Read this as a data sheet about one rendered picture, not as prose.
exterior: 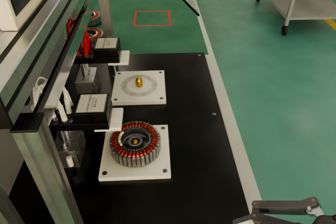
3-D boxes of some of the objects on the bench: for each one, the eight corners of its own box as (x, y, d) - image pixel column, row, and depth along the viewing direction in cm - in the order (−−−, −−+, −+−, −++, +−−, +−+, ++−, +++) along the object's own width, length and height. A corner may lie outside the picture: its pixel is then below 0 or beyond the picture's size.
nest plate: (167, 128, 73) (167, 124, 72) (170, 178, 61) (171, 175, 60) (107, 130, 72) (106, 126, 71) (98, 181, 61) (98, 177, 60)
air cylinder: (86, 141, 69) (82, 125, 66) (80, 167, 63) (75, 150, 60) (65, 142, 69) (59, 126, 65) (57, 168, 63) (50, 151, 60)
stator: (160, 130, 70) (160, 119, 68) (161, 168, 62) (160, 157, 59) (114, 131, 70) (112, 120, 68) (107, 169, 61) (105, 158, 59)
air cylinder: (100, 82, 88) (97, 66, 84) (96, 97, 82) (93, 81, 79) (83, 82, 88) (79, 67, 84) (78, 98, 82) (74, 82, 78)
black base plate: (203, 57, 103) (204, 52, 102) (253, 239, 53) (255, 233, 52) (69, 60, 101) (68, 55, 100) (-9, 252, 52) (-14, 246, 50)
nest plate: (164, 73, 91) (164, 70, 91) (166, 104, 80) (166, 100, 79) (116, 74, 91) (115, 71, 90) (111, 105, 79) (110, 102, 79)
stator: (70, 48, 108) (68, 39, 105) (79, 34, 116) (78, 25, 114) (99, 49, 107) (98, 40, 104) (107, 35, 116) (106, 26, 113)
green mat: (190, -6, 152) (190, -6, 152) (208, 54, 105) (208, 54, 104) (7, -3, 148) (6, -3, 148) (-61, 61, 101) (-61, 60, 101)
